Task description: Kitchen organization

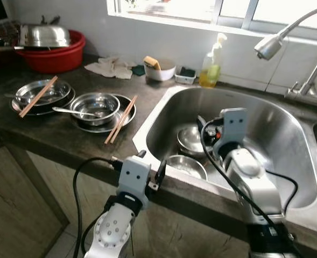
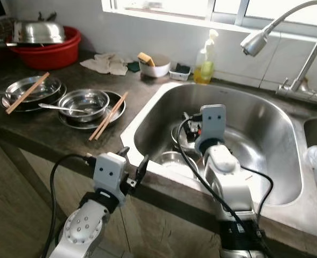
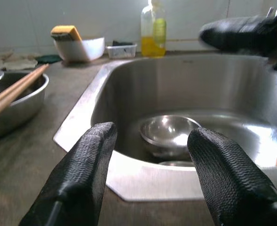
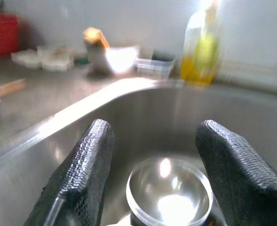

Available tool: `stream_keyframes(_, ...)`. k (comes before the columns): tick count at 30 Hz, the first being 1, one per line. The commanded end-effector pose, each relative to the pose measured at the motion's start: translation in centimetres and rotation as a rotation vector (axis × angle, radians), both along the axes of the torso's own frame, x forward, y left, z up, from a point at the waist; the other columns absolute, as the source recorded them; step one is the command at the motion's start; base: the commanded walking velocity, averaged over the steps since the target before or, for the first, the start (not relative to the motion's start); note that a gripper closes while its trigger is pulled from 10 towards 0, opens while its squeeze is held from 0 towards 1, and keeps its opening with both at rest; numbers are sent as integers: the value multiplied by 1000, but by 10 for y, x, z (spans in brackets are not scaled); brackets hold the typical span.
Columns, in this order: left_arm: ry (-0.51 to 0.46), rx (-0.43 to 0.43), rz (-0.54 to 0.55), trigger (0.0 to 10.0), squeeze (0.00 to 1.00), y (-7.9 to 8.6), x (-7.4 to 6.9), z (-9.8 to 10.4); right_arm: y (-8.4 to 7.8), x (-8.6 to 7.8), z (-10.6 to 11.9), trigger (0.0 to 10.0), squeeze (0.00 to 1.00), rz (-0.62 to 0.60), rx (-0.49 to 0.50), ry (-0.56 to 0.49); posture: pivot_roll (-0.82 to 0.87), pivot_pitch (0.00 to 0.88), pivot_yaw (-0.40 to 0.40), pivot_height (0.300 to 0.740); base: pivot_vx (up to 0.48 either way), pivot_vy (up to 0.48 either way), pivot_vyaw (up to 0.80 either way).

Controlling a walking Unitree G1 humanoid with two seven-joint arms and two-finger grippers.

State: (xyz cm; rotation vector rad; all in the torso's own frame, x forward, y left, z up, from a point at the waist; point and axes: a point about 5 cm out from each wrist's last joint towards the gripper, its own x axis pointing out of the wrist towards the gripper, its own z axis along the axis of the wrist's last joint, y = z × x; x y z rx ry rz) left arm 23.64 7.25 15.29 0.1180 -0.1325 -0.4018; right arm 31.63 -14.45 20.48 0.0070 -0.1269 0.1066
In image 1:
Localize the wooden chopstick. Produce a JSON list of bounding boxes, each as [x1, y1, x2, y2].
[[22, 77, 58, 118], [108, 96, 138, 145], [104, 95, 136, 144], [18, 76, 56, 117]]

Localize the deep steel bowl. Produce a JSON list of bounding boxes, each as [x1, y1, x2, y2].
[[71, 92, 121, 127]]

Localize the steel spoon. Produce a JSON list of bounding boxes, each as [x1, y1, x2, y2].
[[52, 106, 103, 118], [5, 94, 25, 103]]

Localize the stainless steel kitchen sink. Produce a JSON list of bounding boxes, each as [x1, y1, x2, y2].
[[132, 83, 317, 237]]

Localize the small white plastic tray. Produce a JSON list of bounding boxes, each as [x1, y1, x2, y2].
[[174, 66, 198, 85]]

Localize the yellow dish soap bottle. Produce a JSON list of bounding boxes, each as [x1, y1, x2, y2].
[[199, 33, 228, 88]]

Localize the green scrubber pad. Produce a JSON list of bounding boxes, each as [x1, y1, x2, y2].
[[180, 67, 195, 78]]

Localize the flat steel plate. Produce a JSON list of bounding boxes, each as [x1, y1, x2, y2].
[[11, 86, 76, 116], [72, 94, 137, 134]]

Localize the white ceramic bowl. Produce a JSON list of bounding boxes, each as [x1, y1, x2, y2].
[[144, 56, 177, 82]]

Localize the yellow dish sponge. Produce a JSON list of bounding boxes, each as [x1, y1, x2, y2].
[[143, 55, 161, 71]]

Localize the dark green scouring pad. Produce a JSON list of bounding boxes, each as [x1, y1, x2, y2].
[[131, 64, 146, 76]]

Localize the crumpled beige dish cloth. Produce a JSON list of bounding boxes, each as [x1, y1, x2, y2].
[[84, 55, 137, 80]]

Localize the grey gooseneck faucet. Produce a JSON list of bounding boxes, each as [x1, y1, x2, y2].
[[254, 5, 317, 106]]

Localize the shallow steel dish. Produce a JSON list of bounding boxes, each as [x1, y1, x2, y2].
[[16, 79, 72, 107]]

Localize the red plastic basin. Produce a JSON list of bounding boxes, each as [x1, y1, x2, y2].
[[16, 30, 87, 74]]

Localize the inverted steel basin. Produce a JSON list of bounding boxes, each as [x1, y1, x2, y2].
[[19, 23, 72, 48]]

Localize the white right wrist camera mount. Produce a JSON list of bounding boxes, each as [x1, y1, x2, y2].
[[219, 107, 248, 147]]

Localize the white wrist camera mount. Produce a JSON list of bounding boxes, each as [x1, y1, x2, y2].
[[219, 107, 248, 147], [118, 156, 152, 197]]

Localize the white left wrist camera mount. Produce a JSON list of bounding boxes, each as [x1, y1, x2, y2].
[[118, 156, 152, 197]]

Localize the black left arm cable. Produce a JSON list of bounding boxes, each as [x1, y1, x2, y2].
[[72, 156, 121, 258]]

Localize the brown utensil handle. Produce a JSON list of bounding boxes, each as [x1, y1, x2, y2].
[[0, 45, 25, 53]]

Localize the wire mesh strainer basket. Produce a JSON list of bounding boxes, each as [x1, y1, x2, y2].
[[0, 20, 22, 47]]

